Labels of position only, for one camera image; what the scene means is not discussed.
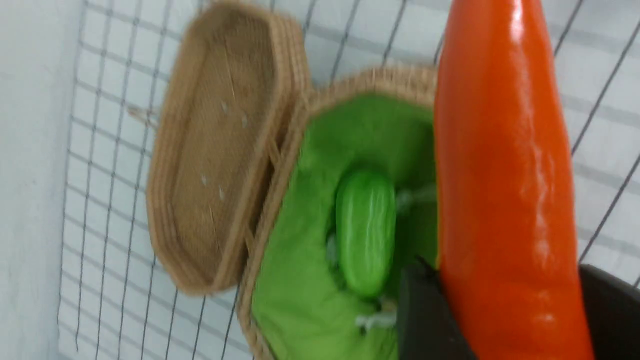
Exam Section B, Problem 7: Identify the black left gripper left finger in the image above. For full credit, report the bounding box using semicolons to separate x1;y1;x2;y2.
397;259;477;360

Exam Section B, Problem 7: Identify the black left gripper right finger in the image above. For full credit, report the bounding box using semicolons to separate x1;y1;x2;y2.
579;264;640;360

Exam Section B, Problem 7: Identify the orange carrot with leaves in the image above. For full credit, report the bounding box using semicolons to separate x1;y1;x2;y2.
434;0;595;360

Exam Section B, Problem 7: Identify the green cucumber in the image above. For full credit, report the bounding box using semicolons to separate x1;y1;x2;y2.
334;169;397;299

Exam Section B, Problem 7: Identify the woven wicker basket green lining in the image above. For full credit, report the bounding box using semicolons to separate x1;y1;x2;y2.
236;64;437;360

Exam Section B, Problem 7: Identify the white black grid tablecloth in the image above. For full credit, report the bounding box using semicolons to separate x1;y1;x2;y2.
57;0;640;360

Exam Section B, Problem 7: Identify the woven wicker basket lid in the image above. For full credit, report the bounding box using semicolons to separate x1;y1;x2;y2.
142;0;311;297

